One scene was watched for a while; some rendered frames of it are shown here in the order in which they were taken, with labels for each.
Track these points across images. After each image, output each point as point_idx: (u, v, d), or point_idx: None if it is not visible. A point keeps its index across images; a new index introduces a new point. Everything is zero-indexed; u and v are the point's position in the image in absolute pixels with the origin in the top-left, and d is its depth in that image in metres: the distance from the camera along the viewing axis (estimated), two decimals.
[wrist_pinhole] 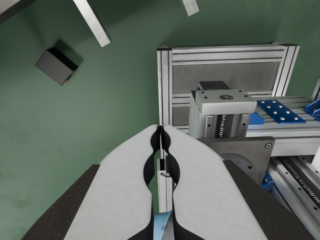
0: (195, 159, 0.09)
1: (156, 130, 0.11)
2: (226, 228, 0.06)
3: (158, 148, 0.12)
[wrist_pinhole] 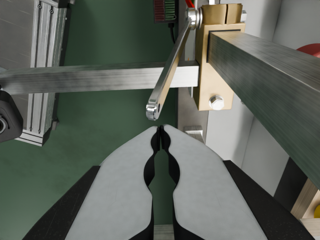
0: (195, 159, 0.09)
1: (156, 132, 0.11)
2: (226, 228, 0.06)
3: (158, 150, 0.12)
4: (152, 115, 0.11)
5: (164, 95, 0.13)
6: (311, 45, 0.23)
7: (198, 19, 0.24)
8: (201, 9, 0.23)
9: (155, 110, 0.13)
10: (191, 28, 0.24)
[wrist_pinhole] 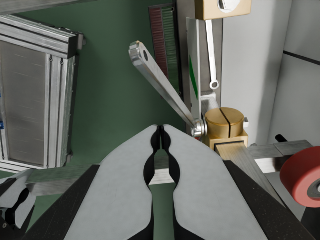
0: (195, 159, 0.09)
1: (156, 130, 0.11)
2: (226, 228, 0.06)
3: (158, 148, 0.12)
4: (135, 44, 0.10)
5: (155, 69, 0.12)
6: (313, 151, 0.24)
7: (203, 126, 0.26)
8: (203, 117, 0.26)
9: (143, 73, 0.11)
10: (198, 131, 0.25)
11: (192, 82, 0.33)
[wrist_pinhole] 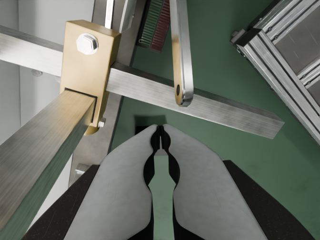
0: (195, 159, 0.09)
1: (156, 130, 0.11)
2: (226, 228, 0.06)
3: (158, 148, 0.12)
4: (180, 106, 0.10)
5: (176, 64, 0.10)
6: None
7: None
8: None
9: (189, 76, 0.10)
10: None
11: None
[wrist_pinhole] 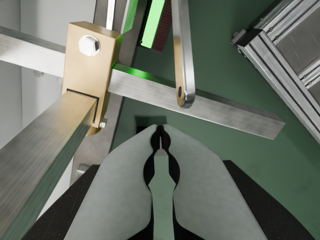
0: (195, 159, 0.09)
1: (156, 130, 0.11)
2: (226, 228, 0.06)
3: (158, 148, 0.12)
4: (182, 108, 0.10)
5: (178, 66, 0.10)
6: None
7: None
8: None
9: (191, 78, 0.10)
10: None
11: None
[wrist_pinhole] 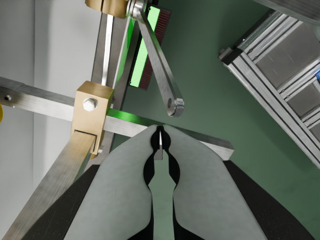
0: (195, 159, 0.09)
1: (156, 130, 0.11)
2: (226, 228, 0.06)
3: (158, 148, 0.12)
4: (174, 115, 0.11)
5: (164, 87, 0.12)
6: None
7: (130, 6, 0.23)
8: (126, 17, 0.24)
9: (178, 89, 0.11)
10: (138, 4, 0.22)
11: (131, 26, 0.33)
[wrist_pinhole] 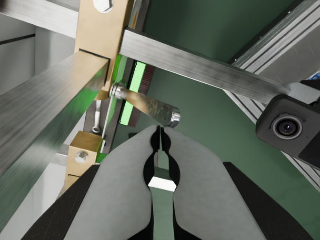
0: (195, 161, 0.09)
1: (156, 130, 0.11)
2: (226, 230, 0.06)
3: (158, 148, 0.12)
4: (173, 121, 0.11)
5: (158, 110, 0.13)
6: None
7: (113, 88, 0.28)
8: (109, 96, 0.28)
9: (171, 105, 0.13)
10: (120, 85, 0.27)
11: None
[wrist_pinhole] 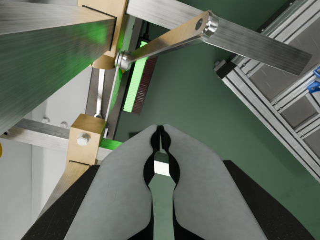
0: (195, 159, 0.09)
1: (156, 130, 0.11)
2: (226, 228, 0.06)
3: (158, 148, 0.12)
4: (211, 24, 0.09)
5: (185, 30, 0.11)
6: None
7: (118, 57, 0.26)
8: (115, 65, 0.25)
9: (204, 16, 0.10)
10: (127, 53, 0.25)
11: None
